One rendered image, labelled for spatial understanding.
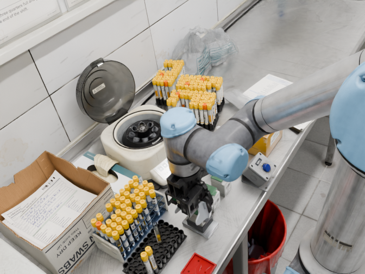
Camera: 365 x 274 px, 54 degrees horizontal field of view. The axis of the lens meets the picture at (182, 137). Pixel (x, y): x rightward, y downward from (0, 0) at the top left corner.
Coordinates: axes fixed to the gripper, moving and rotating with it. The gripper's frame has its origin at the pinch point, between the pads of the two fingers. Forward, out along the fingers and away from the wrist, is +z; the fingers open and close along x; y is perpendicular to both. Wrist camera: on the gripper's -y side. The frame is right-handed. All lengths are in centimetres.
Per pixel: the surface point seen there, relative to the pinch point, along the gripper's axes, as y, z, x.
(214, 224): -1.6, 4.7, 3.9
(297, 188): -98, 94, -5
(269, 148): -34.1, 2.5, 4.1
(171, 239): 9.1, 3.6, -2.9
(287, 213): -78, 94, -3
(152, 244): 13.2, 3.6, -6.3
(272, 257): -26, 51, 12
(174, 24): -69, -14, -59
